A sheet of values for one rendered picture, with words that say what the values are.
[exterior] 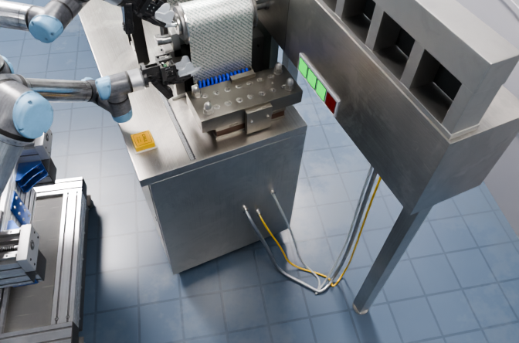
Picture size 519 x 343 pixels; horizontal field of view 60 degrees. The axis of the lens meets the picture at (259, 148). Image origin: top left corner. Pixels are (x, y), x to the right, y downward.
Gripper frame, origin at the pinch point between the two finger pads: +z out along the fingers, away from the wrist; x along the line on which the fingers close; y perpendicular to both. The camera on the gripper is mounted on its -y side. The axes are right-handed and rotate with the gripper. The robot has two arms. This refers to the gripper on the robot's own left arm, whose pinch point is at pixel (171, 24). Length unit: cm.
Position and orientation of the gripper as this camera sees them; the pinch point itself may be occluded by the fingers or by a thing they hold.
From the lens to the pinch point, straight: 158.9
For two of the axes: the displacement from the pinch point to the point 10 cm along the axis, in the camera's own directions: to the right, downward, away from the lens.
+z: 6.7, 1.7, 7.2
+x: -4.2, -7.1, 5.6
